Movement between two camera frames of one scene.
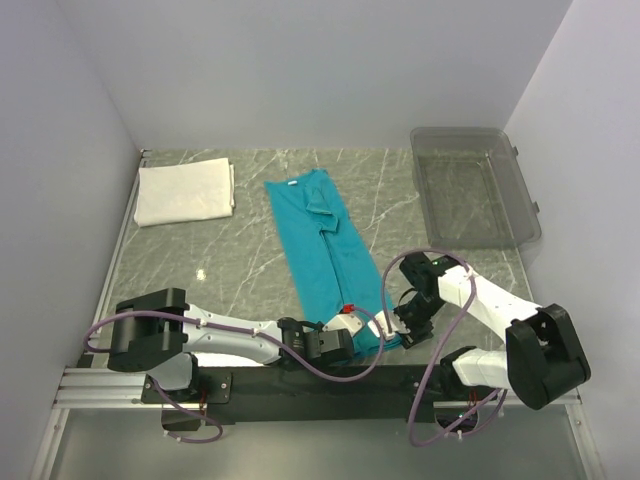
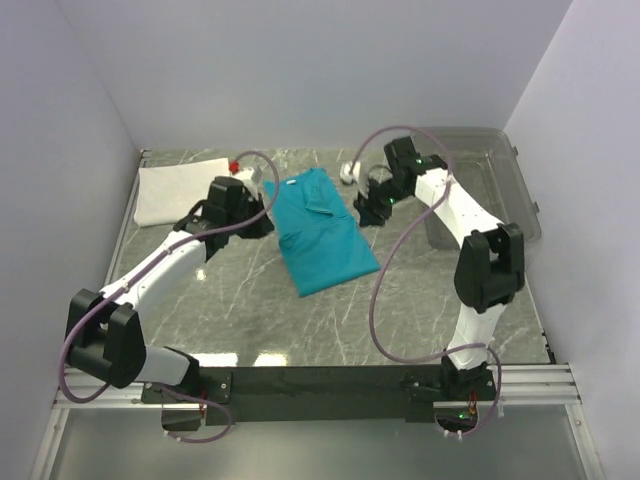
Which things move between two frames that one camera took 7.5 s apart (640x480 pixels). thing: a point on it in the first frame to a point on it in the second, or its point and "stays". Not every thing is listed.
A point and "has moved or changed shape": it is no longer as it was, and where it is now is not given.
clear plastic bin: (472, 188) stays
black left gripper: (342, 345) to (258, 223)
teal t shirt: (328, 263) has moved or changed shape
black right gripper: (417, 329) to (373, 203)
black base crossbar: (268, 394) stays
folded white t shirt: (184, 192) stays
